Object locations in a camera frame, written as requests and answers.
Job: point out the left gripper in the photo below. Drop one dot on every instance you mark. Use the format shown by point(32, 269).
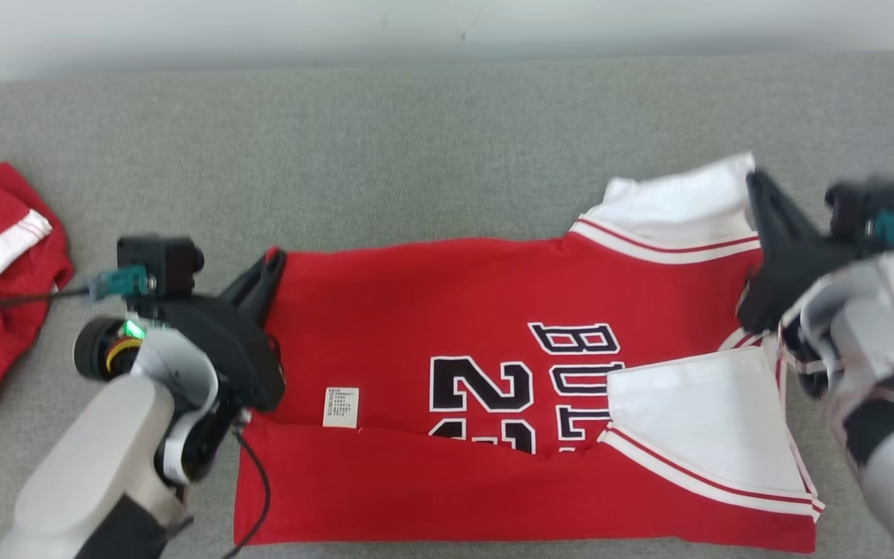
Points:
point(230, 349)

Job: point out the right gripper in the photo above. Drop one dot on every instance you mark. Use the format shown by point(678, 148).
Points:
point(788, 283)

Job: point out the red Bulls basketball jersey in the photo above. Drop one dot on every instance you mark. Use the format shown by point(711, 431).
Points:
point(416, 310)

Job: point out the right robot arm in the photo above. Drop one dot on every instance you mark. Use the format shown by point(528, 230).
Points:
point(874, 341)

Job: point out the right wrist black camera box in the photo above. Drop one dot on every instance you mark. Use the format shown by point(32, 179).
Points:
point(862, 206)

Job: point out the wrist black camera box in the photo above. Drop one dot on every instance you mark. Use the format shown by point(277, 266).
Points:
point(164, 260)
point(862, 206)

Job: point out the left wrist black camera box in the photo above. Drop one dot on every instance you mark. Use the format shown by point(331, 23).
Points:
point(164, 260)

